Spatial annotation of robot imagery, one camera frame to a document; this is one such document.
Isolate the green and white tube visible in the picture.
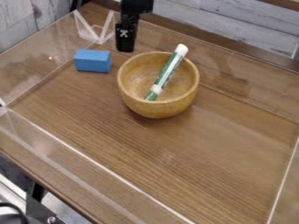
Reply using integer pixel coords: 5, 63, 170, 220
144, 44, 188, 101

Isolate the black cable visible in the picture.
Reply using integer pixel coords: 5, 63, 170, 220
0, 202, 33, 224

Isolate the black metal table leg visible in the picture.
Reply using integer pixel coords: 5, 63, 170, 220
25, 183, 67, 224

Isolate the blue rectangular block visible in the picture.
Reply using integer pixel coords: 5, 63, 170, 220
74, 49, 112, 73

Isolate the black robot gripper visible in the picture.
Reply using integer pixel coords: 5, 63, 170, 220
116, 0, 155, 53

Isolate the clear acrylic tray wall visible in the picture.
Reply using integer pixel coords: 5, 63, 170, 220
0, 4, 299, 224

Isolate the light wooden bowl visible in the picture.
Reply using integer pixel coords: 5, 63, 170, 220
116, 52, 200, 119

